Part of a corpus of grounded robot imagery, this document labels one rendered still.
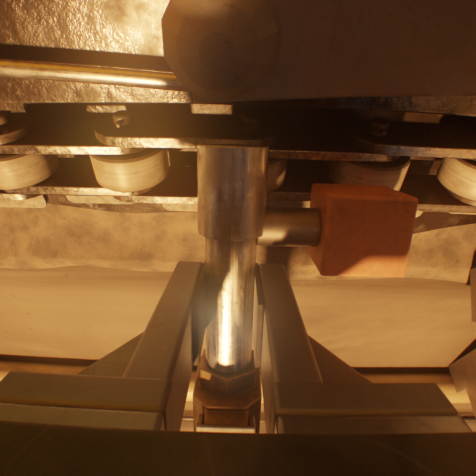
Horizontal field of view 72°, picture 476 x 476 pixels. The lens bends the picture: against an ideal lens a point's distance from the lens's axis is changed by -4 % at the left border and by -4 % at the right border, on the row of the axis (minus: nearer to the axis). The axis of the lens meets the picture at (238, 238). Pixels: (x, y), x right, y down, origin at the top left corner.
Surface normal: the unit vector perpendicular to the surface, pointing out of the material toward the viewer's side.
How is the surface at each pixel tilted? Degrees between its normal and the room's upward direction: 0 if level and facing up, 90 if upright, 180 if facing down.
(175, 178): 90
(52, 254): 45
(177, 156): 0
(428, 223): 0
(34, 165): 55
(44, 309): 0
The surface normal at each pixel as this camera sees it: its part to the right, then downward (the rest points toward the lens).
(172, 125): 0.02, -0.74
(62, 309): -0.02, 0.67
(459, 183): -0.83, 0.36
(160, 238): -0.08, 0.35
